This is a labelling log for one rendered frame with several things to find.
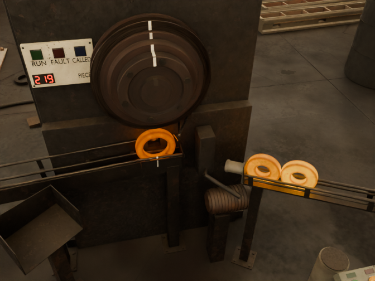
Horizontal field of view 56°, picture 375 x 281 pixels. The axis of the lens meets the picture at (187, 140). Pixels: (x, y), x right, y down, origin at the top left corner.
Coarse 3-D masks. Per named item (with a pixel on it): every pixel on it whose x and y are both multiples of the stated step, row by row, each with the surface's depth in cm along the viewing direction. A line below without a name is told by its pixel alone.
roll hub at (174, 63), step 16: (128, 64) 124; (144, 64) 123; (176, 64) 126; (128, 80) 126; (144, 80) 128; (160, 80) 127; (176, 80) 131; (192, 80) 131; (128, 96) 130; (144, 96) 130; (160, 96) 132; (176, 96) 135; (128, 112) 134; (144, 112) 136; (160, 112) 138; (176, 112) 139
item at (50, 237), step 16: (48, 192) 148; (16, 208) 140; (32, 208) 146; (48, 208) 152; (64, 208) 149; (0, 224) 137; (16, 224) 143; (32, 224) 147; (48, 224) 147; (64, 224) 146; (80, 224) 144; (0, 240) 134; (16, 240) 142; (32, 240) 141; (48, 240) 141; (64, 240) 141; (16, 256) 124; (32, 256) 136; (48, 256) 136; (64, 256) 154; (64, 272) 159
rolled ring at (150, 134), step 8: (160, 128) 159; (144, 136) 157; (152, 136) 157; (160, 136) 158; (168, 136) 159; (136, 144) 159; (144, 144) 159; (168, 144) 164; (136, 152) 161; (144, 152) 163; (160, 152) 168; (168, 152) 165
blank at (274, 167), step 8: (248, 160) 159; (256, 160) 155; (264, 160) 154; (272, 160) 153; (248, 168) 160; (256, 168) 160; (272, 168) 154; (280, 168) 155; (264, 176) 160; (272, 176) 157
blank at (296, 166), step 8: (296, 160) 151; (288, 168) 151; (296, 168) 149; (304, 168) 148; (312, 168) 148; (280, 176) 156; (288, 176) 154; (312, 176) 149; (304, 184) 153; (312, 184) 151
